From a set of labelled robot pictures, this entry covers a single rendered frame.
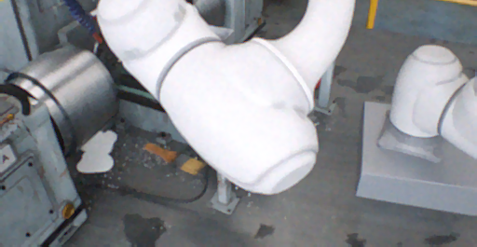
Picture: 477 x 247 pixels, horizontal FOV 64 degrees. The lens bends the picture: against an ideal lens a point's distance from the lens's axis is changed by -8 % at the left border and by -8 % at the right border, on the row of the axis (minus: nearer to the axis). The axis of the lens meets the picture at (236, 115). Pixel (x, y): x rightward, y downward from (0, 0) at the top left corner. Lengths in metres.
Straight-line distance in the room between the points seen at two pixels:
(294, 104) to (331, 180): 0.78
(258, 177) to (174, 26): 0.18
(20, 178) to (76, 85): 0.26
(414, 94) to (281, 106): 0.71
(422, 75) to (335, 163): 0.37
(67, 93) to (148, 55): 0.54
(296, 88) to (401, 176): 0.72
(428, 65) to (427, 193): 0.33
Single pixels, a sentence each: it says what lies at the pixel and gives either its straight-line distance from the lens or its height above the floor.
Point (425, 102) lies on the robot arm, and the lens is 1.06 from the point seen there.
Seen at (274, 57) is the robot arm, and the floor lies 1.42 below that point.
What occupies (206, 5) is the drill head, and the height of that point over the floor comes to 1.10.
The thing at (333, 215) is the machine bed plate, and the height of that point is 0.80.
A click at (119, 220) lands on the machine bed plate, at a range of 1.08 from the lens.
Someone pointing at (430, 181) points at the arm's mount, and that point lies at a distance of 1.11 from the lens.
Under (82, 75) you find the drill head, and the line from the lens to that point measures 1.01.
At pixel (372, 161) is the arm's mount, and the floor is 0.89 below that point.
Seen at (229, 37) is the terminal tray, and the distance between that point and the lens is 1.09.
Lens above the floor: 1.62
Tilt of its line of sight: 37 degrees down
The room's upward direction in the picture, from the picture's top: straight up
